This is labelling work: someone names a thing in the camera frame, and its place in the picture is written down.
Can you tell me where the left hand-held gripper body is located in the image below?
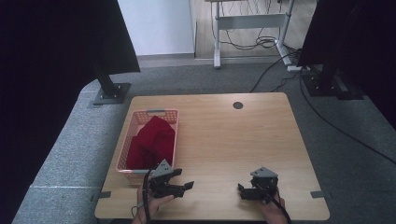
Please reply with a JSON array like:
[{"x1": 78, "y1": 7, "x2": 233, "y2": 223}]
[{"x1": 148, "y1": 159, "x2": 176, "y2": 199}]

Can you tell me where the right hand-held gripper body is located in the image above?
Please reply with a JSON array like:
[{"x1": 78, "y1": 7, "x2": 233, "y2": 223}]
[{"x1": 249, "y1": 166, "x2": 279, "y2": 205}]

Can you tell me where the dark red cloth garment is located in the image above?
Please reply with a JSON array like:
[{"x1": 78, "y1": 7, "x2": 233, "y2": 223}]
[{"x1": 125, "y1": 115, "x2": 177, "y2": 172}]

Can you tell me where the pink plastic basket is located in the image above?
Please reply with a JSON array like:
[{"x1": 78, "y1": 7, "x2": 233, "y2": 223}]
[{"x1": 115, "y1": 107, "x2": 180, "y2": 185}]

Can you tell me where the person's left hand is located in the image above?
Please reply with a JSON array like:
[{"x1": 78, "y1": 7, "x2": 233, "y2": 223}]
[{"x1": 135, "y1": 177, "x2": 176, "y2": 222}]

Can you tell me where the person's right hand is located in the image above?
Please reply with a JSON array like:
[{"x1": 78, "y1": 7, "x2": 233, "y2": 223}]
[{"x1": 257, "y1": 188, "x2": 290, "y2": 224}]

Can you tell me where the black metal stand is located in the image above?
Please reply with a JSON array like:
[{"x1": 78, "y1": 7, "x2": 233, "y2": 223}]
[
  {"x1": 91, "y1": 59, "x2": 133, "y2": 106},
  {"x1": 301, "y1": 63, "x2": 365, "y2": 101}
]

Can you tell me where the black curtain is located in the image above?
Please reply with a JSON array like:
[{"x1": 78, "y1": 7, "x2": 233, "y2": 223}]
[
  {"x1": 297, "y1": 0, "x2": 396, "y2": 132},
  {"x1": 0, "y1": 0, "x2": 141, "y2": 224}
]

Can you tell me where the left hand-held gripper cable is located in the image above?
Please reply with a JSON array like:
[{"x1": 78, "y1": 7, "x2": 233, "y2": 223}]
[{"x1": 141, "y1": 167, "x2": 159, "y2": 224}]

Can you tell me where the hand-held gripper cable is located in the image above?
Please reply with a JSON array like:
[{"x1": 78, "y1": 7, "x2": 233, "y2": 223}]
[
  {"x1": 255, "y1": 182, "x2": 293, "y2": 224},
  {"x1": 141, "y1": 167, "x2": 159, "y2": 224}
]

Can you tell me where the right hand-held gripper cable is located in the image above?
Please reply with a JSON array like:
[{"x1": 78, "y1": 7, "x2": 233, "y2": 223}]
[{"x1": 255, "y1": 182, "x2": 293, "y2": 224}]

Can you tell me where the long black floor cable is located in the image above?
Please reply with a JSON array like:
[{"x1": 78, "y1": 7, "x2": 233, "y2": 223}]
[{"x1": 298, "y1": 69, "x2": 396, "y2": 166}]

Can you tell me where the bundle of black cables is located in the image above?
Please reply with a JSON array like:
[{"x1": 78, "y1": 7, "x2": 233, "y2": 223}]
[{"x1": 218, "y1": 0, "x2": 301, "y2": 51}]

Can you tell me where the white desk frame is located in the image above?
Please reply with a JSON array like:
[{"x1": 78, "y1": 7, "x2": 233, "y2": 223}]
[{"x1": 205, "y1": 0, "x2": 302, "y2": 73}]

